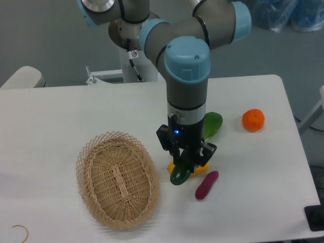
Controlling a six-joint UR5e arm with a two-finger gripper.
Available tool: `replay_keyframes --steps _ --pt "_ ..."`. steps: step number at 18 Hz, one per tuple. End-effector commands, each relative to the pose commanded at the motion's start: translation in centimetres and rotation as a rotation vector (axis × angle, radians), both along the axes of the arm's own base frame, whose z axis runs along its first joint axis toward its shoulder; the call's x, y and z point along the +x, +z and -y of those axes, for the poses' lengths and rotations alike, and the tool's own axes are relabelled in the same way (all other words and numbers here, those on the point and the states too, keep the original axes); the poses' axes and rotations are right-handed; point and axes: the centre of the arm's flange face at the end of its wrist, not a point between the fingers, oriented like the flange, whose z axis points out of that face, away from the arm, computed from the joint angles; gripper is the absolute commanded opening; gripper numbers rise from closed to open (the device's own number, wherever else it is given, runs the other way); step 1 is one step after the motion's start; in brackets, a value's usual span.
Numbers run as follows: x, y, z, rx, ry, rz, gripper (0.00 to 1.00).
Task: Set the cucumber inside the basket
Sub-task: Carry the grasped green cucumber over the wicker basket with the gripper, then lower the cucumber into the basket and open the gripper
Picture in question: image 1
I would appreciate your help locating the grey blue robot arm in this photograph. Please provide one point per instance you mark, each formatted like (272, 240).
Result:
(181, 54)

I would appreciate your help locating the white table leg frame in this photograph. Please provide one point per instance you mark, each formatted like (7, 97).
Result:
(312, 115)

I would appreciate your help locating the white chair armrest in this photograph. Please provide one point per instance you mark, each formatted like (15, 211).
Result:
(26, 77)

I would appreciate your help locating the tan rubber band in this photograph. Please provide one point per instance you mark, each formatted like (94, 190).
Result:
(26, 231)

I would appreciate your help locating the woven wicker basket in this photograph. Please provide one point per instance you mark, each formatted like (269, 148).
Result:
(117, 180)

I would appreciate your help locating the yellow squash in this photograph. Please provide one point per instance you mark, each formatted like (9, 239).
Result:
(198, 170)

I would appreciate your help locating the black device at table edge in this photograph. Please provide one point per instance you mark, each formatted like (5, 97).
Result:
(314, 216)

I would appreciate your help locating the blue plastic bag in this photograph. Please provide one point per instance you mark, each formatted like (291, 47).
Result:
(304, 16)

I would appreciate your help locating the orange tangerine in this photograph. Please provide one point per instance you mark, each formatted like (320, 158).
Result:
(253, 120)

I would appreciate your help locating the purple sweet potato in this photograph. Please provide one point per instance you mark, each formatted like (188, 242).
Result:
(204, 188)

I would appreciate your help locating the green bok choy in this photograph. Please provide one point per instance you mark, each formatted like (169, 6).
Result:
(212, 125)

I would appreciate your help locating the green cucumber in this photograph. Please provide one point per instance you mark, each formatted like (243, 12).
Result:
(182, 169)

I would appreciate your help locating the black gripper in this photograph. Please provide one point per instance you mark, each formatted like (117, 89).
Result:
(187, 137)

